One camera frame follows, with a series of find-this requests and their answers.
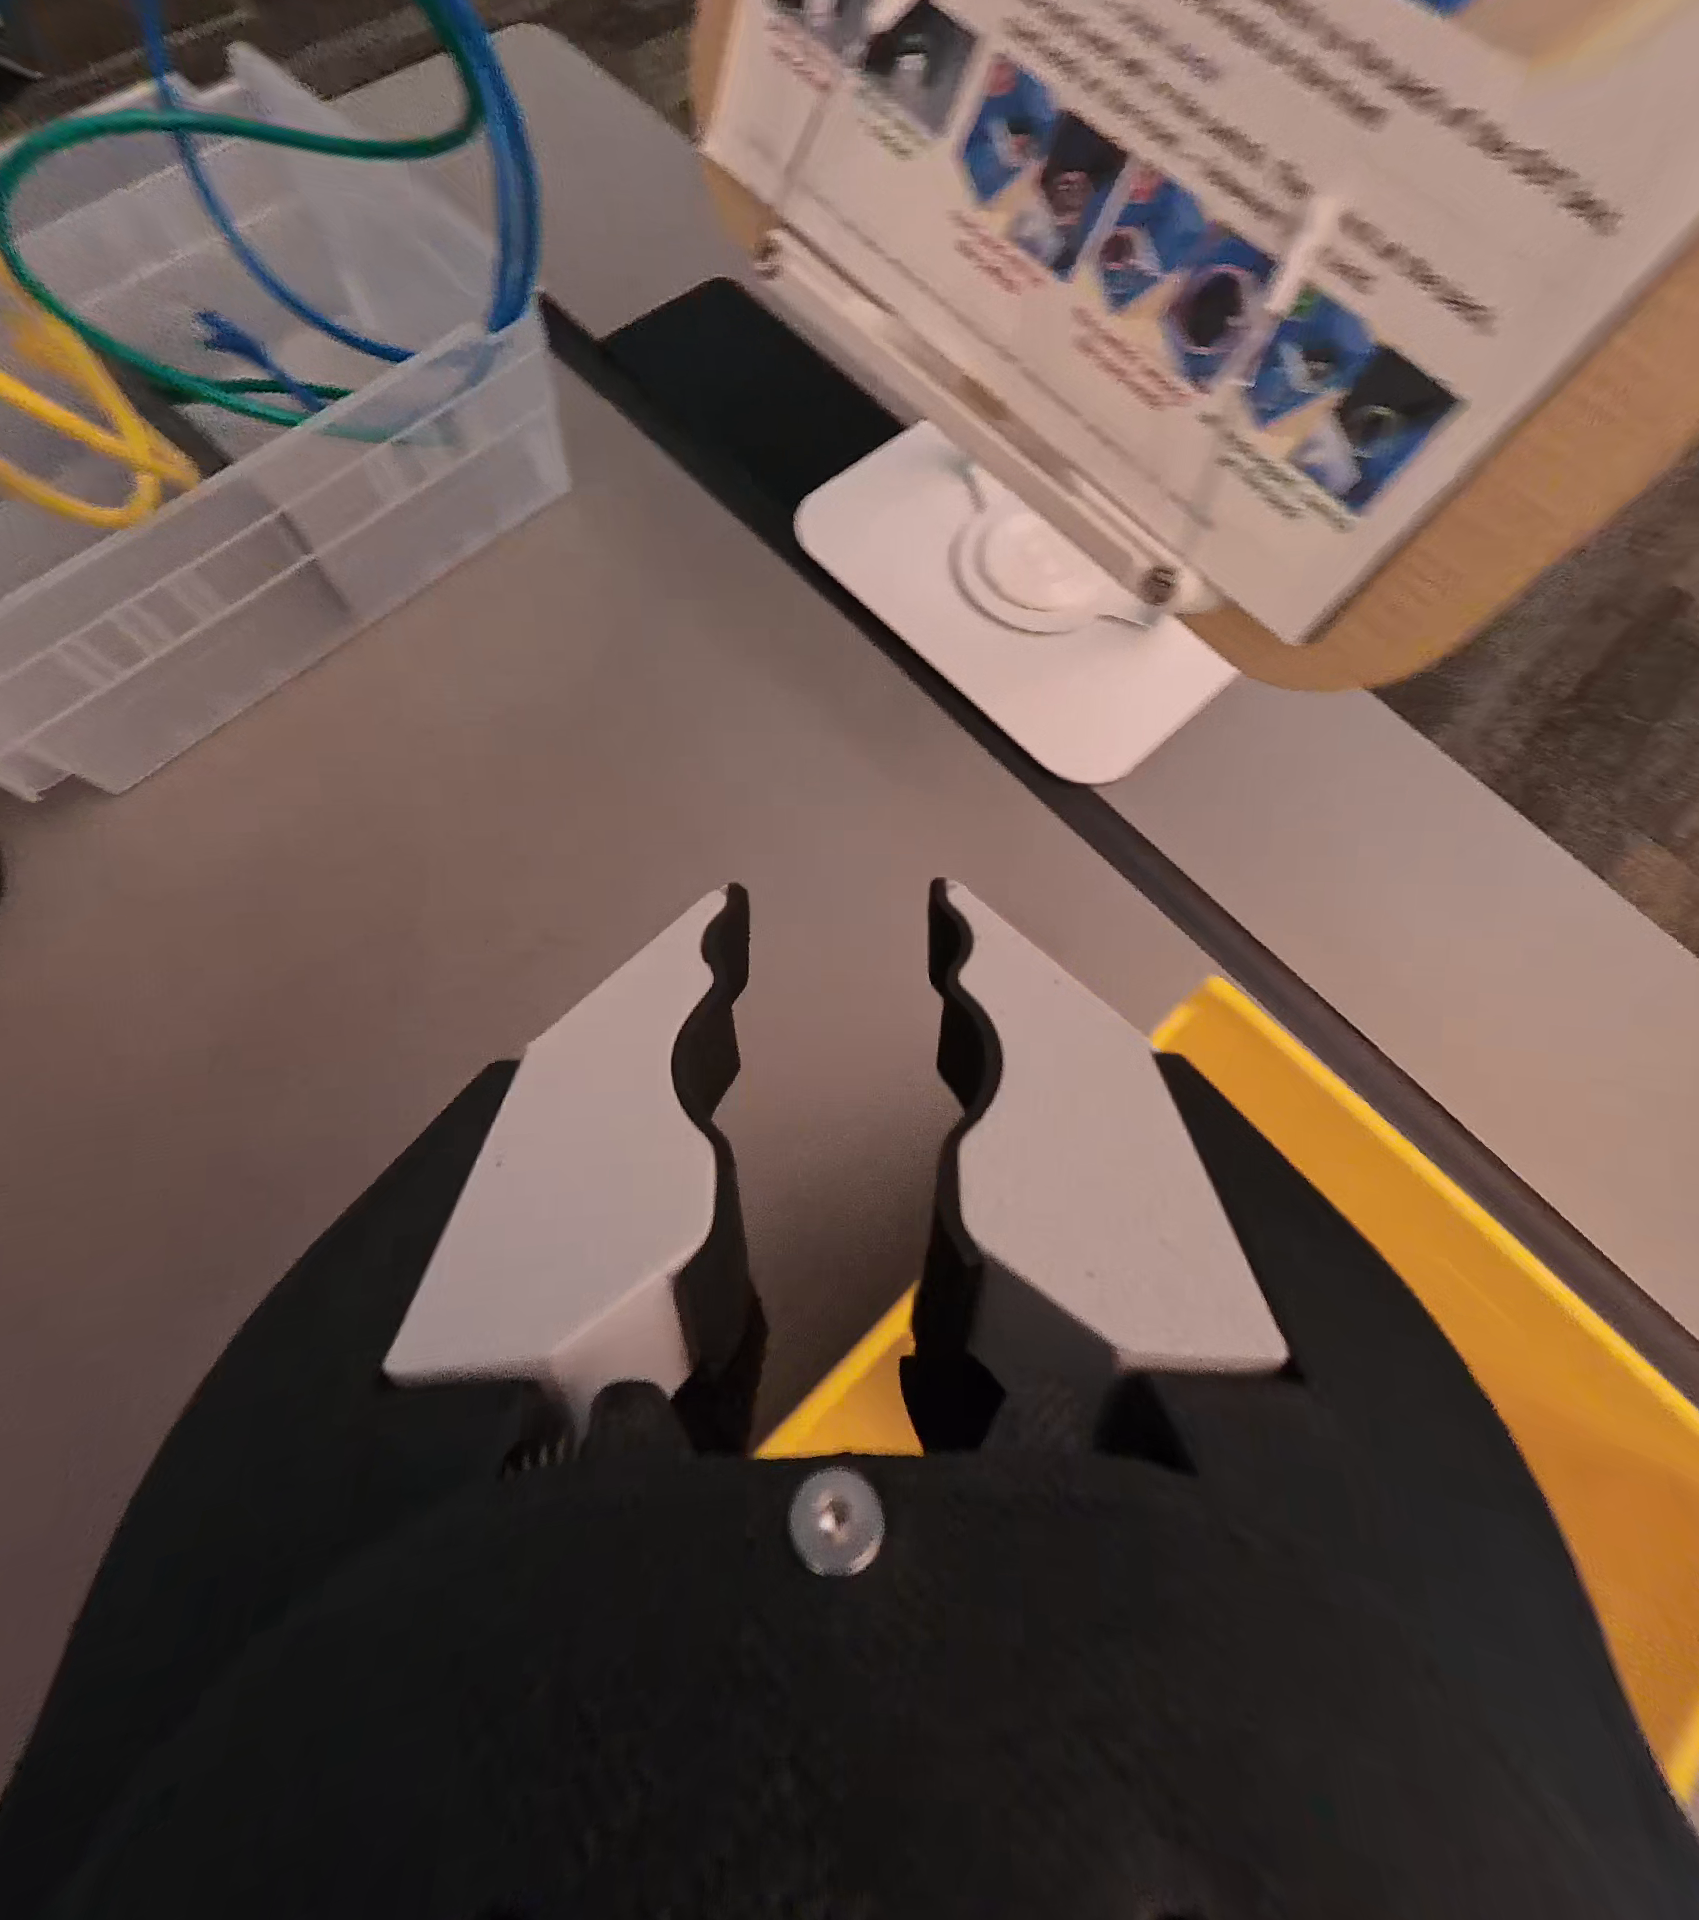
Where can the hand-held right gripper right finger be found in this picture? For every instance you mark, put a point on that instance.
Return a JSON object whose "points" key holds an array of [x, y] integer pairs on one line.
{"points": [[1104, 1201]]}

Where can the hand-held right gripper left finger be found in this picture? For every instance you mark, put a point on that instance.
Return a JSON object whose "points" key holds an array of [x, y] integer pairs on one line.
{"points": [[581, 1201]]}

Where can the yellow plastic bin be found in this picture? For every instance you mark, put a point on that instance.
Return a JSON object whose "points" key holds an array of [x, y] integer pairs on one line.
{"points": [[1540, 1351]]}

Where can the instruction sheet on stand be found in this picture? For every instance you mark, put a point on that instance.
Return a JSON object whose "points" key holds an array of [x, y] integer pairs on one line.
{"points": [[1614, 481]]}

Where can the clear plastic bin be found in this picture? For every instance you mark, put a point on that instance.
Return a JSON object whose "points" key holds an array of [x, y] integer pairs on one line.
{"points": [[265, 600]]}

